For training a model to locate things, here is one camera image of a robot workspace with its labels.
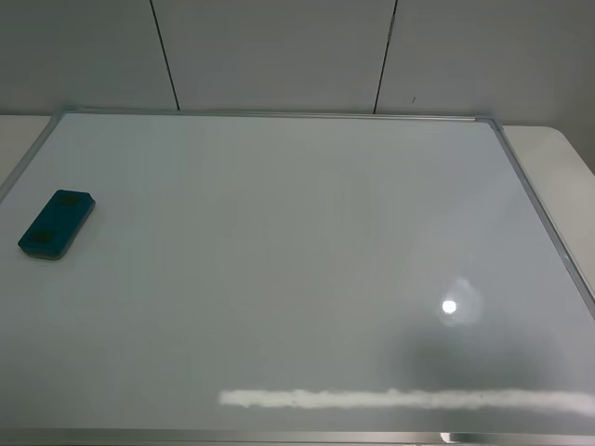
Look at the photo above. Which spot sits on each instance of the white whiteboard with aluminium frame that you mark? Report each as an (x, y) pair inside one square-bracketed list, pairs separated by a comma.
[(291, 279)]

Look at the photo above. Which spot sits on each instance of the blue whiteboard eraser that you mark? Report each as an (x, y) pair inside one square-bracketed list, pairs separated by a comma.
[(54, 229)]

